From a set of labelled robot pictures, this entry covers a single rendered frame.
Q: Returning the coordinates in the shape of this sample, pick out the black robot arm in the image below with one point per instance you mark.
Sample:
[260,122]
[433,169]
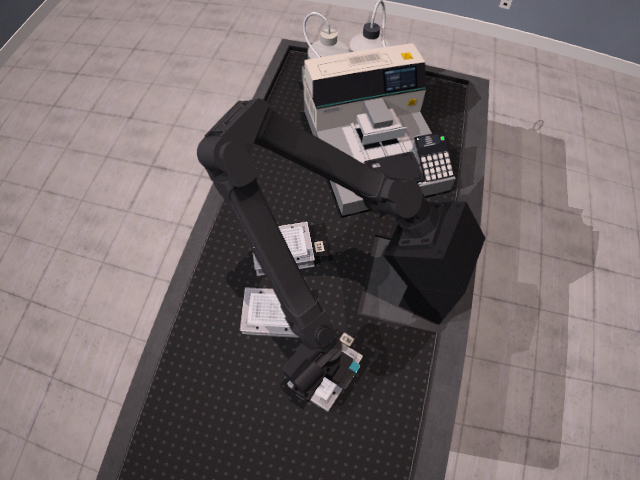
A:
[252,122]

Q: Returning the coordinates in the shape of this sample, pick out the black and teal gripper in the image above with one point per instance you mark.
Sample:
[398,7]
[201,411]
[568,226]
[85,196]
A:
[347,370]

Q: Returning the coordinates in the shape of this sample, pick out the white plastic bottle with black cap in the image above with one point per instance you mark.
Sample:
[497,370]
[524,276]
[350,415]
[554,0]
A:
[370,39]

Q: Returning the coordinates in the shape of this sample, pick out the white multi-well plate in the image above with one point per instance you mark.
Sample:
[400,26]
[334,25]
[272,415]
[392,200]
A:
[257,316]
[328,388]
[294,238]

